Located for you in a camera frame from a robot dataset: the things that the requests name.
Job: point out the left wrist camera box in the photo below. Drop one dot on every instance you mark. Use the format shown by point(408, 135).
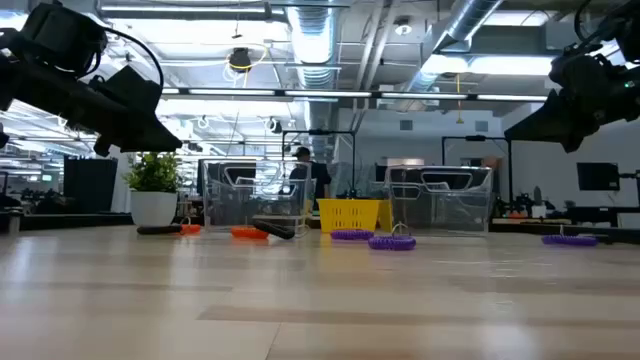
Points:
point(127, 92)

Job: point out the overhead light bar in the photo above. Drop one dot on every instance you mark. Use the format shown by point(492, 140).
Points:
point(325, 94)

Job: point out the black aluminium table frame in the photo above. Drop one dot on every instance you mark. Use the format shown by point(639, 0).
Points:
point(75, 222)

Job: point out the ceiling light panel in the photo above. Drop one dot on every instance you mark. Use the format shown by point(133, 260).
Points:
point(490, 65)

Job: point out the round ceiling sensor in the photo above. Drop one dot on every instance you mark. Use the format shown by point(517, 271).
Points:
point(402, 27)

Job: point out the clear plastic bin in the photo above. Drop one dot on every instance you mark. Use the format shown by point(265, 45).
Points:
point(225, 210)
point(465, 215)

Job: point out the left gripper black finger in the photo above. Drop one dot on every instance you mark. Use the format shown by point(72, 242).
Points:
point(145, 132)
point(104, 147)

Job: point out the black frame stand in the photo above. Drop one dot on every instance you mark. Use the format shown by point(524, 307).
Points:
point(320, 132)
point(475, 138)

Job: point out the black partition panel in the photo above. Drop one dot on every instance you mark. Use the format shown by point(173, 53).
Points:
point(90, 185)

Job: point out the distant robot workstation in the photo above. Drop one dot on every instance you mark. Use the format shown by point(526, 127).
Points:
point(520, 205)

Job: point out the black wall monitor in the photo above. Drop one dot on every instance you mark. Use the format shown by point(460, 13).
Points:
point(597, 176)

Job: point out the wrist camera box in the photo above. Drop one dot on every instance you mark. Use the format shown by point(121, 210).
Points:
point(580, 75)
point(127, 92)

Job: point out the green plant in white pot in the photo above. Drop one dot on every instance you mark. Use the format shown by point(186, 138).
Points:
point(152, 207)

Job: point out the yellow plastic basket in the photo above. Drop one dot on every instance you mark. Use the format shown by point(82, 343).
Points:
point(348, 215)

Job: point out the black overhead camera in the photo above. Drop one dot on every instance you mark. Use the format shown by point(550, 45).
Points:
point(239, 60)

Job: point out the person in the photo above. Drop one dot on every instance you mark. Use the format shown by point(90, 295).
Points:
point(310, 175)

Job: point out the silver spiral air duct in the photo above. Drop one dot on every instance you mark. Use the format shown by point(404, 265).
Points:
point(465, 20)
point(312, 40)

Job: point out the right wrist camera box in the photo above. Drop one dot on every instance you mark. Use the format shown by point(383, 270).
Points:
point(580, 75)

